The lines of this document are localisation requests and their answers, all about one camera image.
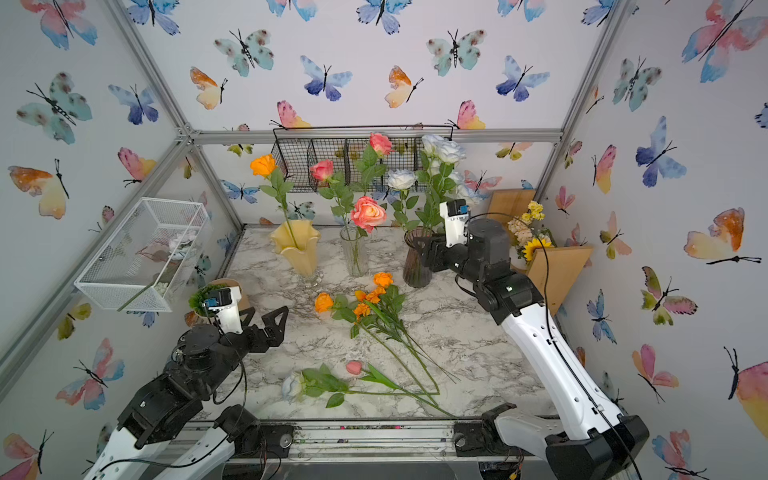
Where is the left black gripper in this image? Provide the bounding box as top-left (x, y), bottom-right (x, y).
top-left (198, 304), bottom-right (288, 396)

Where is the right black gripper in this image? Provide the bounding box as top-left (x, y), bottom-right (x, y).
top-left (409, 241), bottom-right (484, 297)

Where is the orange rose pile top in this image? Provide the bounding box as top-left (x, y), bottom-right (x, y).
top-left (368, 272), bottom-right (459, 391)

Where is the orange marigold sprig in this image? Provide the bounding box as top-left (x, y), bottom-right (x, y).
top-left (353, 302), bottom-right (373, 321)
top-left (364, 286), bottom-right (387, 304)

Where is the pink rose pile top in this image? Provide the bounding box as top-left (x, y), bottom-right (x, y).
top-left (350, 196), bottom-right (388, 235)

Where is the pink rose small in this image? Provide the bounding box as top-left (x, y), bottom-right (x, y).
top-left (346, 361), bottom-right (454, 418)

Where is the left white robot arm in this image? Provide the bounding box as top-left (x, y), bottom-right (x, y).
top-left (85, 307), bottom-right (295, 479)

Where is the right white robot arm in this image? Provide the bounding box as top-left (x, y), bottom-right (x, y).
top-left (414, 215), bottom-right (649, 479)

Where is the purple ribbed glass vase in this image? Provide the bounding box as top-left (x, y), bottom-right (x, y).
top-left (403, 227), bottom-right (432, 289)

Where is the green succulent in pink pot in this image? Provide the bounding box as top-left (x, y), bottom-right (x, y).
top-left (188, 278), bottom-right (241, 319)

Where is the clear ribbed glass vase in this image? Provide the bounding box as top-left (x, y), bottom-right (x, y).
top-left (340, 225), bottom-right (368, 277)

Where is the sunflower bouquet in white vase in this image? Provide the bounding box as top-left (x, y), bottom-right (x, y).
top-left (507, 201), bottom-right (556, 266)

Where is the yellow wavy glass vase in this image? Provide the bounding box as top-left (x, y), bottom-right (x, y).
top-left (270, 220), bottom-right (321, 278)

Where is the wooden corner shelf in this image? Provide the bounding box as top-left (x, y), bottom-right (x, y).
top-left (489, 189), bottom-right (592, 314)

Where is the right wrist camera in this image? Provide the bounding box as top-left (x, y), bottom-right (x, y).
top-left (439, 199), bottom-right (470, 248)

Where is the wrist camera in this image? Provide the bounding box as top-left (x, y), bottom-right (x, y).
top-left (202, 285), bottom-right (243, 334)
top-left (439, 199), bottom-right (470, 248)

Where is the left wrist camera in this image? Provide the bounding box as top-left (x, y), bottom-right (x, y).
top-left (202, 285), bottom-right (243, 334)

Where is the white mesh wall basket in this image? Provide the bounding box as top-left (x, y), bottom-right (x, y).
top-left (74, 197), bottom-right (211, 313)

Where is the black wire wall basket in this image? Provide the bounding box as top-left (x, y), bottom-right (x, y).
top-left (271, 123), bottom-right (456, 193)

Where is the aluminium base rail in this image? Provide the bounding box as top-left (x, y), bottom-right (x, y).
top-left (173, 418), bottom-right (625, 464)

